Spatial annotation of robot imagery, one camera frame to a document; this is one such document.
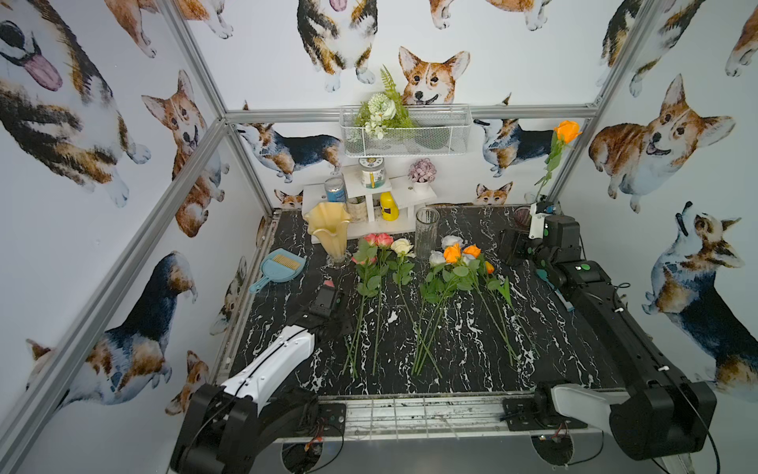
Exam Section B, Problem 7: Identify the pink rose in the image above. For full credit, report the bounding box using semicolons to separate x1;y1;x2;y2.
345;233;379;377
347;248;377;377
371;233;394;375

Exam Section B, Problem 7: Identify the orange rose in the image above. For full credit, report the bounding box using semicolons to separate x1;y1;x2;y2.
462;245;519;367
535;120;582;201
411;244;469;375

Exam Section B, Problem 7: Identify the cream rose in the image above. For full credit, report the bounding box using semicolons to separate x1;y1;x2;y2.
389;238;441;377

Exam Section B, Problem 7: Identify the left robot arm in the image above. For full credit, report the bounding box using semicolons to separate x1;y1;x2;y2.
170;284;349;473

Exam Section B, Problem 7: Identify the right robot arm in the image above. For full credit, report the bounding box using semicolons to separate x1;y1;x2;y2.
499;214;717;461

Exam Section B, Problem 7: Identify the teal rubber glove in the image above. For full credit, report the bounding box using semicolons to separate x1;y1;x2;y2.
535;269;574;312

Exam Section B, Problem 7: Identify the purple glass vase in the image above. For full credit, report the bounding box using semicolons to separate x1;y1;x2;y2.
513;207;531;229

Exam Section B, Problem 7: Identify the teal dustpan with brush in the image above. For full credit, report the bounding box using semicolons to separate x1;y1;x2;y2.
249;248;307;294

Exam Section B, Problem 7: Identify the yellow fluted vase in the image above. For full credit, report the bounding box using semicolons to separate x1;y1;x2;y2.
304;201;351;264

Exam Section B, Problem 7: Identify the woven small jar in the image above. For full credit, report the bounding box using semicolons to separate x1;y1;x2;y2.
345;196;368;223

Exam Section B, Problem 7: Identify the yellow bottle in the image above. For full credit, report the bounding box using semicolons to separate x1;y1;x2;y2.
380;192;400;222

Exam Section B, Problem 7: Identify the white wooden shelf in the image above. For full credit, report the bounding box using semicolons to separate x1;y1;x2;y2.
300;165;439;241

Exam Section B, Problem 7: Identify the clear glass cylinder vase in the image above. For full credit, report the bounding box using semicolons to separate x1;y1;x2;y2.
416;207;440;262

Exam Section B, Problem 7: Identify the white lidded jar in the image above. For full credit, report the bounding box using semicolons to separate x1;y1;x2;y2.
358;157;386;189

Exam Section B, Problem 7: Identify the small pink potted flower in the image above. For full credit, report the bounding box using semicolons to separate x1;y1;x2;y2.
408;158;437;193

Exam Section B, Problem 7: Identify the white green artificial bouquet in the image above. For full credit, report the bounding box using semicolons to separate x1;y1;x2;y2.
355;65;417;139

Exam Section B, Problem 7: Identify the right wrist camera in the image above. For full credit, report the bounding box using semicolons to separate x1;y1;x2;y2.
529;203;548;240

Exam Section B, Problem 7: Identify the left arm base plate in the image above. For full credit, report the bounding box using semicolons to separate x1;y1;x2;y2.
277;402;347;440

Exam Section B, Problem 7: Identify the white wire basket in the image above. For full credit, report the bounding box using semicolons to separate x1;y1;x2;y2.
340;105;473;158

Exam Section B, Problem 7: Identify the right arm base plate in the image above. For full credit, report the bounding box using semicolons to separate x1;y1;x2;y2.
501;397;588;432

